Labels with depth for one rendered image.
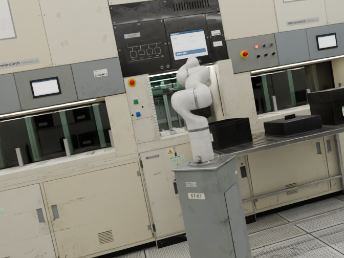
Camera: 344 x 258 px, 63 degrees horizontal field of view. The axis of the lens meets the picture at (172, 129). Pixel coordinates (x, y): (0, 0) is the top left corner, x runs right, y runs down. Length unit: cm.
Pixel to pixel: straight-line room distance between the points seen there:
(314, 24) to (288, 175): 134
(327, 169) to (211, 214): 161
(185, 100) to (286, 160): 139
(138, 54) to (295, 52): 135
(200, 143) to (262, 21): 144
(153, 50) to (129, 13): 33
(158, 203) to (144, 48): 124
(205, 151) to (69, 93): 117
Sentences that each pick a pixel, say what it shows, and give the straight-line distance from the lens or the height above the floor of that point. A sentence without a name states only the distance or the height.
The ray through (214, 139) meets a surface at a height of 83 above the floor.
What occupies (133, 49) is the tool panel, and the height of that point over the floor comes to 160.
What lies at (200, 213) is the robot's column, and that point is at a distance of 160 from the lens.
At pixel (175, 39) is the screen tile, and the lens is 236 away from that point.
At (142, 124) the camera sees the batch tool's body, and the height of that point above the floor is 102.
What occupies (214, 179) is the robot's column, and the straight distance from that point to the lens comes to 148.
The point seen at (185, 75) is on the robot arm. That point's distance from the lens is 192.
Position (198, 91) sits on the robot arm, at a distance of 155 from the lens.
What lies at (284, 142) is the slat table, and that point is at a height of 75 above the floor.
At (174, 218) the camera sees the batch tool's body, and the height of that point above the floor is 21.
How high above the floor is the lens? 109
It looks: 4 degrees down
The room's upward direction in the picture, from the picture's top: 11 degrees counter-clockwise
